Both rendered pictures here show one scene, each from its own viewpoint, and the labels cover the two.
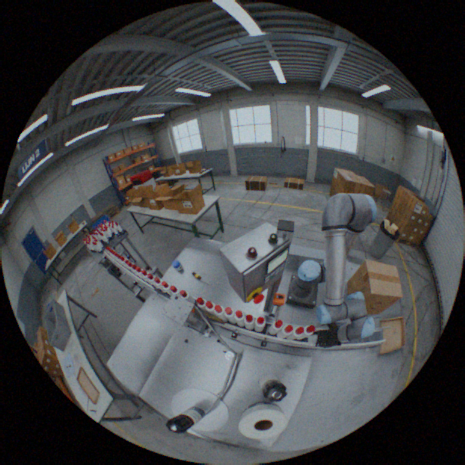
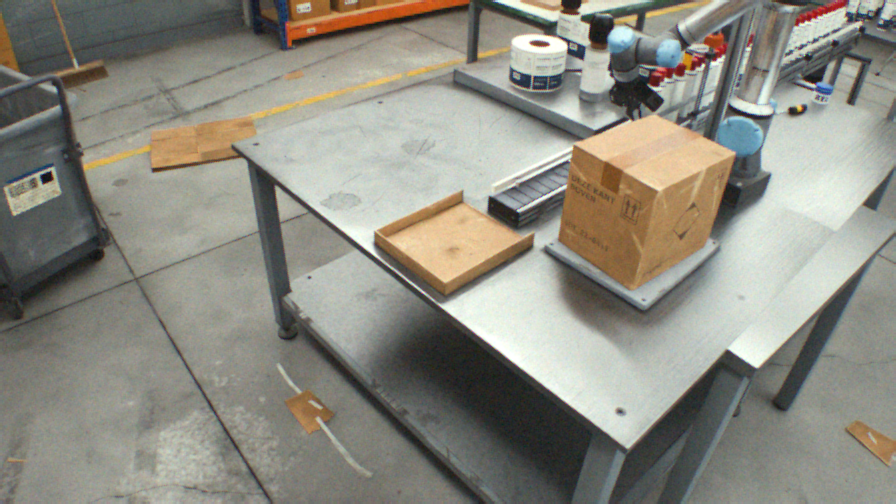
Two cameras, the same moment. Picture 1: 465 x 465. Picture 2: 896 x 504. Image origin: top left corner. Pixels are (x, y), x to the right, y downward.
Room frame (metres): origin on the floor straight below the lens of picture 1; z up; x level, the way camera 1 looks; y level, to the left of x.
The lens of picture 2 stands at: (0.06, -2.19, 1.76)
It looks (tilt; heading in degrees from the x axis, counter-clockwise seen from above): 37 degrees down; 109
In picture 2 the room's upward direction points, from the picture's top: 2 degrees clockwise
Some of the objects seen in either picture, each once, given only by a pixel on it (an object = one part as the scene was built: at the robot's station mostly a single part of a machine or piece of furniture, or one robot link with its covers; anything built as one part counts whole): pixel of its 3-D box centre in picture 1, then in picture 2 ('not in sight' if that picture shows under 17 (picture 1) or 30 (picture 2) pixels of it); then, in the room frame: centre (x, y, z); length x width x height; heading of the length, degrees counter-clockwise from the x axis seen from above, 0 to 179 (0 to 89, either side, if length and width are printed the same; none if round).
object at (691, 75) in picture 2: (260, 324); (685, 87); (0.14, -0.06, 0.98); 0.05 x 0.05 x 0.20
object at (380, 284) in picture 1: (374, 289); (644, 198); (0.08, -0.85, 0.99); 0.30 x 0.24 x 0.27; 58
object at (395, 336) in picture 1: (393, 334); (454, 237); (-0.34, -1.00, 0.85); 0.30 x 0.26 x 0.04; 63
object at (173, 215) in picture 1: (170, 219); not in sight; (2.36, 1.25, 0.39); 2.20 x 0.80 x 0.78; 59
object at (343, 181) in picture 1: (349, 191); not in sight; (2.45, -3.27, 0.45); 1.20 x 0.84 x 0.89; 151
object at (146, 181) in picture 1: (145, 187); not in sight; (4.96, 3.14, 0.61); 0.70 x 0.60 x 1.22; 71
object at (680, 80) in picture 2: (275, 327); (674, 93); (0.11, -0.14, 0.98); 0.05 x 0.05 x 0.20
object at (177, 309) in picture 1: (177, 309); not in sight; (0.21, 0.31, 1.14); 0.14 x 0.11 x 0.01; 63
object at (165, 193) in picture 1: (173, 196); not in sight; (2.09, 0.88, 0.96); 0.53 x 0.45 x 0.37; 151
